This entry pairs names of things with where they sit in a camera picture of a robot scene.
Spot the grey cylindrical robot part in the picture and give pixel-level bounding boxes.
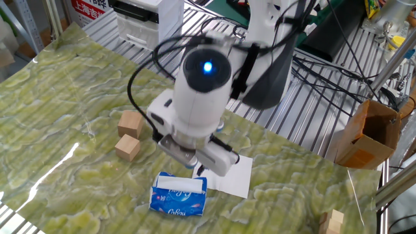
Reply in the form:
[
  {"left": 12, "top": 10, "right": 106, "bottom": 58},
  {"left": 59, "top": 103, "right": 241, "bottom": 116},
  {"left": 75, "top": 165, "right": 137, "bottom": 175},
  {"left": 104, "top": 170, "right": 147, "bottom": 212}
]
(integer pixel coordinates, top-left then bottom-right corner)
[{"left": 362, "top": 0, "right": 416, "bottom": 36}]

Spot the black rectangular case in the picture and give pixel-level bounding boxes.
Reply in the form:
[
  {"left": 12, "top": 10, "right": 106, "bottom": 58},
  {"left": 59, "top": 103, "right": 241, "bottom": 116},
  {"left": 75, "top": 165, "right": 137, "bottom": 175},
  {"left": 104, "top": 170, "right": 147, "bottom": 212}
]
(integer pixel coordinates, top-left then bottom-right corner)
[{"left": 298, "top": 0, "right": 367, "bottom": 63}]

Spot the small wooden block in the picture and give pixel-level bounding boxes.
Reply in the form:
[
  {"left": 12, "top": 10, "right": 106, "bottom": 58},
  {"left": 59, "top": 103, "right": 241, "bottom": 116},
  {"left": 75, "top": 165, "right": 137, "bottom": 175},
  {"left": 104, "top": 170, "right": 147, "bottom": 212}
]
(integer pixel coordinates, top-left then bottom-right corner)
[
  {"left": 320, "top": 216, "right": 343, "bottom": 232},
  {"left": 326, "top": 209, "right": 345, "bottom": 225}
]

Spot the flat white napkin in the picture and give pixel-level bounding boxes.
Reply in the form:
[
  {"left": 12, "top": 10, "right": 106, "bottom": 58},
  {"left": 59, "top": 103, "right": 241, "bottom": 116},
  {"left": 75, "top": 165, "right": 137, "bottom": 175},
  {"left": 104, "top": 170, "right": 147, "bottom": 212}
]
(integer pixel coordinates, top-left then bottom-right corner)
[{"left": 192, "top": 155, "right": 254, "bottom": 200}]

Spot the blue tissue pack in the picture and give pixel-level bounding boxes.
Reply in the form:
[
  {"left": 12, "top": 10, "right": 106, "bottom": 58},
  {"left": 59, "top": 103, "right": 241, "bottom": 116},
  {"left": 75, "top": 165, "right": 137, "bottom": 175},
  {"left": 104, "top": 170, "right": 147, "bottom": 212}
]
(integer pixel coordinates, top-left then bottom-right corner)
[{"left": 148, "top": 171, "right": 208, "bottom": 217}]

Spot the thin black cable loop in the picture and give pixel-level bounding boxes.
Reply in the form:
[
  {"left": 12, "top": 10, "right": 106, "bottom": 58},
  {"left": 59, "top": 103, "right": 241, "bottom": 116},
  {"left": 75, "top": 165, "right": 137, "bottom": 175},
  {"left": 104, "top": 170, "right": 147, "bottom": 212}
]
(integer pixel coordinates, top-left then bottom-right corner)
[{"left": 200, "top": 15, "right": 248, "bottom": 42}]

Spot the yellow bottle cap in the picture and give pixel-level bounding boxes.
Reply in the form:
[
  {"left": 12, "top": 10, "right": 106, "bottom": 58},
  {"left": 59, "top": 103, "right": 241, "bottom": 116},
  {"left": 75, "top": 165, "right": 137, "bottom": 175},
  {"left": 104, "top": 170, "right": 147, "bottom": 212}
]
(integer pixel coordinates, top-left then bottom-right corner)
[{"left": 388, "top": 34, "right": 407, "bottom": 51}]

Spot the white box with black handle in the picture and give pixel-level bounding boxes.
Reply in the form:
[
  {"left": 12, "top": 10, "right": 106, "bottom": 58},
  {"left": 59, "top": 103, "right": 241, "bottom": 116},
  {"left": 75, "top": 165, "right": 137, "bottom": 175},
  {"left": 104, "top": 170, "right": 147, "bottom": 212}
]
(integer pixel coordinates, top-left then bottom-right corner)
[{"left": 108, "top": 0, "right": 185, "bottom": 53}]

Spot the silver depth camera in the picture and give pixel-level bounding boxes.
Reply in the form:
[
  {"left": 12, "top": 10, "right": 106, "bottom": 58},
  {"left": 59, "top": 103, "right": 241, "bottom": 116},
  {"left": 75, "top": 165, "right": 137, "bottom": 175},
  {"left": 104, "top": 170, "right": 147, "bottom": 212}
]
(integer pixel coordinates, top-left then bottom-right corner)
[{"left": 158, "top": 134, "right": 198, "bottom": 170}]

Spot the black table cable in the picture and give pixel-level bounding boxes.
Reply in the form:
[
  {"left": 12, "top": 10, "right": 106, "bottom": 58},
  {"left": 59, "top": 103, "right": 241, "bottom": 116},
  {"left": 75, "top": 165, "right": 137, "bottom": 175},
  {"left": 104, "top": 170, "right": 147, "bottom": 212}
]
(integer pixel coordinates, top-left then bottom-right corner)
[
  {"left": 291, "top": 66, "right": 357, "bottom": 117},
  {"left": 291, "top": 53, "right": 400, "bottom": 113}
]

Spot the green marble pattern mat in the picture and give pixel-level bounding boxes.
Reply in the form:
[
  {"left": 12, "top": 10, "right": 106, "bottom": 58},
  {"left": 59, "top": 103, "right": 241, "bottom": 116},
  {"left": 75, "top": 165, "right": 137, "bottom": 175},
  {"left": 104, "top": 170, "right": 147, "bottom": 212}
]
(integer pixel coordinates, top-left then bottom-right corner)
[{"left": 0, "top": 21, "right": 383, "bottom": 234}]

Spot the wooden cube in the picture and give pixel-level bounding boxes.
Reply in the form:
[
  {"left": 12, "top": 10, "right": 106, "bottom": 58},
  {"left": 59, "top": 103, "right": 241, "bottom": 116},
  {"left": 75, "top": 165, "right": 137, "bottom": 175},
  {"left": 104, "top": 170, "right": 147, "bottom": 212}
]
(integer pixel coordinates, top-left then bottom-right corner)
[
  {"left": 117, "top": 109, "right": 145, "bottom": 140},
  {"left": 114, "top": 133, "right": 142, "bottom": 163}
]

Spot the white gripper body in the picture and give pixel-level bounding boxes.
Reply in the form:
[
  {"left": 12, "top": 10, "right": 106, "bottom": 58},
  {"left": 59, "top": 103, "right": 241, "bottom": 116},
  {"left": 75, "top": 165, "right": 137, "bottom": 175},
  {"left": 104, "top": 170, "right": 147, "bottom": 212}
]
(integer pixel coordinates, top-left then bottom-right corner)
[{"left": 146, "top": 88, "right": 241, "bottom": 178}]

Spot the aluminium frame post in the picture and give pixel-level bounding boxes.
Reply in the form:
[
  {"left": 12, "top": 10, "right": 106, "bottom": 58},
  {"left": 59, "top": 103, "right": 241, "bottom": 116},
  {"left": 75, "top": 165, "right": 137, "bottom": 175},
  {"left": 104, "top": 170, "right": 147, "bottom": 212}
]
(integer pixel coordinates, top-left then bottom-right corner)
[
  {"left": 374, "top": 167, "right": 416, "bottom": 209},
  {"left": 368, "top": 35, "right": 416, "bottom": 96},
  {"left": 42, "top": 0, "right": 65, "bottom": 42}
]

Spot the grey perforated steel rack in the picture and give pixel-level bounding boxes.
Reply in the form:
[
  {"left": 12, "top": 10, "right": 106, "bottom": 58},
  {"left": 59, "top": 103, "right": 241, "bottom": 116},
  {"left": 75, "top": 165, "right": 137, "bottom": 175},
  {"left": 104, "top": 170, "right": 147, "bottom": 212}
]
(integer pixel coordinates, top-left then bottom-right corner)
[{"left": 12, "top": 0, "right": 46, "bottom": 55}]

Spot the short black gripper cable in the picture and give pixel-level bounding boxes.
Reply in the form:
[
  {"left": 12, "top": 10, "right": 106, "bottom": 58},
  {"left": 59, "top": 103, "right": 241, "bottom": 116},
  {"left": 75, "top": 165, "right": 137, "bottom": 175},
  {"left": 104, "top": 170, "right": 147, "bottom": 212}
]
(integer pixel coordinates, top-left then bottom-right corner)
[{"left": 209, "top": 134, "right": 241, "bottom": 164}]

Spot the white carton with red print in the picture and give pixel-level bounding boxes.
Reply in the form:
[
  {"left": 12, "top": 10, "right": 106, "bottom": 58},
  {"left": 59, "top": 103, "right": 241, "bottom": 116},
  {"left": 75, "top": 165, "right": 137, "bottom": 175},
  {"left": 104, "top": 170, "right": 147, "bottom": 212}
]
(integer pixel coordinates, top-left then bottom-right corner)
[{"left": 69, "top": 0, "right": 114, "bottom": 29}]

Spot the yellow snack packet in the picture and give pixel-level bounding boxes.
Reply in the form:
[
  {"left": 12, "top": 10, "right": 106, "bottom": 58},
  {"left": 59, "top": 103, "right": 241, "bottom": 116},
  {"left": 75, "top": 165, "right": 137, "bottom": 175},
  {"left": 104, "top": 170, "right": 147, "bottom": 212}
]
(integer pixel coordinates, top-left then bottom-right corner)
[{"left": 363, "top": 0, "right": 382, "bottom": 20}]

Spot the black wrist strap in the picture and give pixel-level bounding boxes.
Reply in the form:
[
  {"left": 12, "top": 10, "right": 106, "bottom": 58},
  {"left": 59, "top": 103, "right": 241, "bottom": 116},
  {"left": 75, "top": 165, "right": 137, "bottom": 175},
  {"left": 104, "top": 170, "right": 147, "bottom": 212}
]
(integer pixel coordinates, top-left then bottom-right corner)
[{"left": 229, "top": 42, "right": 261, "bottom": 100}]

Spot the brown cardboard box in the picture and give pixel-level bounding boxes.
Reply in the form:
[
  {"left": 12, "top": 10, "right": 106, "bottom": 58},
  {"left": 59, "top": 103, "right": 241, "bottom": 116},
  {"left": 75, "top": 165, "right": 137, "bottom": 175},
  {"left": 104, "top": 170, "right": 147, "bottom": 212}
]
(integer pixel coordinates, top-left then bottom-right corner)
[{"left": 334, "top": 99, "right": 403, "bottom": 170}]

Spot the black looping camera cable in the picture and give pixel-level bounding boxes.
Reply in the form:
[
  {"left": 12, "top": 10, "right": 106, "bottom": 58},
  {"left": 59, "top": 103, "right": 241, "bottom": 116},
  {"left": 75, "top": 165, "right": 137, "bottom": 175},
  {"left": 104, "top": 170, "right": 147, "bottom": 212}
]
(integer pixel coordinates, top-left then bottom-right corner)
[{"left": 126, "top": 34, "right": 209, "bottom": 144}]

